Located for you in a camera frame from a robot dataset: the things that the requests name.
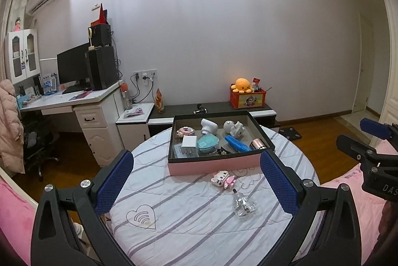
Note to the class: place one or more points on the white handheld device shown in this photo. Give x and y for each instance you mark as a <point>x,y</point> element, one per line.
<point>207,126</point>

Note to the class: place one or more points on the black bathroom scale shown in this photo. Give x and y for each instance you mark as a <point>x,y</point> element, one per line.
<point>289,133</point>

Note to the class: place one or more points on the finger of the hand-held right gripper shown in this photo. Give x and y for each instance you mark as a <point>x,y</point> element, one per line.
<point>377,128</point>
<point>354,148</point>

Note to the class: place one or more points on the black keyboard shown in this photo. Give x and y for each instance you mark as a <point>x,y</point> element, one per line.
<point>76,89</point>

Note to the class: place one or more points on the clear glass perfume bottle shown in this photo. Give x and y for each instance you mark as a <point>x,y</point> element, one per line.
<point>245,205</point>

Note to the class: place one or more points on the pink snack packet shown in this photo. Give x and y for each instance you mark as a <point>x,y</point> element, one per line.
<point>133,112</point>

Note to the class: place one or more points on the black computer tower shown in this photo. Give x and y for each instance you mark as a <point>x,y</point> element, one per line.
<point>102,68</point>

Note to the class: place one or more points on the pink cushioned bed frame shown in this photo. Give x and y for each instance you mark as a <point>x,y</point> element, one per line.
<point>15,216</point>

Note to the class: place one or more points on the black computer monitor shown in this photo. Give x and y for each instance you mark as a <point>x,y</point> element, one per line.
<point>73,65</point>

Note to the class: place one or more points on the pink box with black rim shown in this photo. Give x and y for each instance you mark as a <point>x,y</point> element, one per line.
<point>214,166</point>

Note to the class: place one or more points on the black office chair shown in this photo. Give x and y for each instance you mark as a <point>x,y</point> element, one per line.
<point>39,144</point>

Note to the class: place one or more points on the black hair clip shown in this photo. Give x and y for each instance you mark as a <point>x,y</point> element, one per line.
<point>225,151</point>

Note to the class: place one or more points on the blue white box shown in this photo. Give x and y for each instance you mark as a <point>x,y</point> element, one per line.
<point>49,84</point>

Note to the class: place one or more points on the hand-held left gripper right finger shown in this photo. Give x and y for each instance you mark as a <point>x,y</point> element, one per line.
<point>279,185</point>

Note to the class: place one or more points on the cream desk gadget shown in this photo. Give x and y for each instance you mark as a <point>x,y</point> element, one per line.
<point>90,36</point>

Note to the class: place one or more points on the white charger plug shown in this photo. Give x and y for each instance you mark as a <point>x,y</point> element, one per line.
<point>189,146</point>

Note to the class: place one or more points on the pink notebook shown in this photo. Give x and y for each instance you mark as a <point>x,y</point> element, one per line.
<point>80,95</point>

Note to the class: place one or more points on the white nightstand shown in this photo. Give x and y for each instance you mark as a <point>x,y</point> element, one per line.
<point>132,132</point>

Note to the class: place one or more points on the cream wardrobe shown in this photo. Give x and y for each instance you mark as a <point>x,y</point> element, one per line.
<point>388,51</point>

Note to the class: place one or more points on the steel thermos with red lid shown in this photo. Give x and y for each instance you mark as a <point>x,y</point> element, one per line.
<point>127,98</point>

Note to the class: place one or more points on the white wall socket strip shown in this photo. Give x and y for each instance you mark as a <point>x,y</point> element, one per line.
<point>145,74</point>

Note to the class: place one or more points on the black white low cabinet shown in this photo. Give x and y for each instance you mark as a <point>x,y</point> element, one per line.
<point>180,109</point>

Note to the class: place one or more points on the teal rounded case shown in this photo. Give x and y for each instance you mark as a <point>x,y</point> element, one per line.
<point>207,144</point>

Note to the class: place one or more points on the pink padded jacket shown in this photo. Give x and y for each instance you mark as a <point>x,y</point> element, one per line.
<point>11,129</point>

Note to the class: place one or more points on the black flashlight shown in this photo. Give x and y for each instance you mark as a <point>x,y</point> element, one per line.
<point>200,109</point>

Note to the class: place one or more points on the red printed storage crate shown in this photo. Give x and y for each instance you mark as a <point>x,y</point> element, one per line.
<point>248,100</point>

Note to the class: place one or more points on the black speaker box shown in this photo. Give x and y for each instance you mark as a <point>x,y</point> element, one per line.
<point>101,35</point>

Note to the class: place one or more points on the orange octopus plush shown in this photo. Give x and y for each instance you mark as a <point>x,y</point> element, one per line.
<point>242,85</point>

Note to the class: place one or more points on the pink floral quilt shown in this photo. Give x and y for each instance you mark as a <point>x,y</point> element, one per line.
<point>360,213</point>

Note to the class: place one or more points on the small pink doll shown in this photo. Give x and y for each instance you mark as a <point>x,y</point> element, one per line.
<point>17,24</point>

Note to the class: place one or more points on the rose gold metal cup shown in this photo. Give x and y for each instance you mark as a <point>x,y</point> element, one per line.
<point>259,144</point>

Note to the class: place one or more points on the red paper folder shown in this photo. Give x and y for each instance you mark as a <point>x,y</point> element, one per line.
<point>101,16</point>

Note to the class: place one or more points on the white door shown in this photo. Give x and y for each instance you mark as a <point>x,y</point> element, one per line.
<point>363,67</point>

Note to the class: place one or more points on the white desk with drawers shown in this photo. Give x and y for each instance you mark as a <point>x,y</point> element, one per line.
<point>93,126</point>

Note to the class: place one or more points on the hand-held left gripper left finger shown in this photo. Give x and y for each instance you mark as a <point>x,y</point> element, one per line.
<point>113,185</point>

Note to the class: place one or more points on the person's right forearm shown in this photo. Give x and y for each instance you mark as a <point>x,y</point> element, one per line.
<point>390,222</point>

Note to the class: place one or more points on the small pink white brick toy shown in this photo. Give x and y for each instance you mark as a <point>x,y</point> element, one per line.
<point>223,179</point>

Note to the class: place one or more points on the orange snack bag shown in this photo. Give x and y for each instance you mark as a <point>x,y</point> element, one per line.
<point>159,101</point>

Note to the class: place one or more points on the pink purple brick donut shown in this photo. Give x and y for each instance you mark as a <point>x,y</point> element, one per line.
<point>185,131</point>

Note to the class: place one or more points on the white toy figure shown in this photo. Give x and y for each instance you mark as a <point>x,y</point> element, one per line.
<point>233,128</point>

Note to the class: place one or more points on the white glass door cabinet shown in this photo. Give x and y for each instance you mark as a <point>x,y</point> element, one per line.
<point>21,57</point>

